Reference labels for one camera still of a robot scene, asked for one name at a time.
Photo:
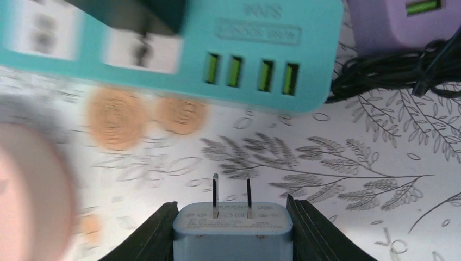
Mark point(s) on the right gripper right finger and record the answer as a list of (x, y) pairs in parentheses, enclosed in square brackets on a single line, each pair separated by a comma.
[(316, 238)]

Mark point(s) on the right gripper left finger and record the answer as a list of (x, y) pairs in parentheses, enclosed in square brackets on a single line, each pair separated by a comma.
[(152, 241)]

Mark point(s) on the light blue plug adapter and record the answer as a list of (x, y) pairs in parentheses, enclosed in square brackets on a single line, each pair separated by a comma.
[(234, 231)]

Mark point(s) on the black power adapter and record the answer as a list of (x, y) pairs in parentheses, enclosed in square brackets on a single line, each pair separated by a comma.
[(420, 70)]

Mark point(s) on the floral table mat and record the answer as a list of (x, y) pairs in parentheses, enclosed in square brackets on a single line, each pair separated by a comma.
[(384, 167)]

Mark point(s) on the pink round power socket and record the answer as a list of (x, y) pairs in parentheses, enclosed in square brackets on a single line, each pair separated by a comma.
[(38, 201)]

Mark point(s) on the teal power strip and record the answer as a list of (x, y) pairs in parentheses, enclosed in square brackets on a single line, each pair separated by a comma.
[(274, 54)]

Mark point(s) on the purple power strip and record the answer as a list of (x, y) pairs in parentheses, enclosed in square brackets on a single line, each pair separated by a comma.
[(390, 26)]

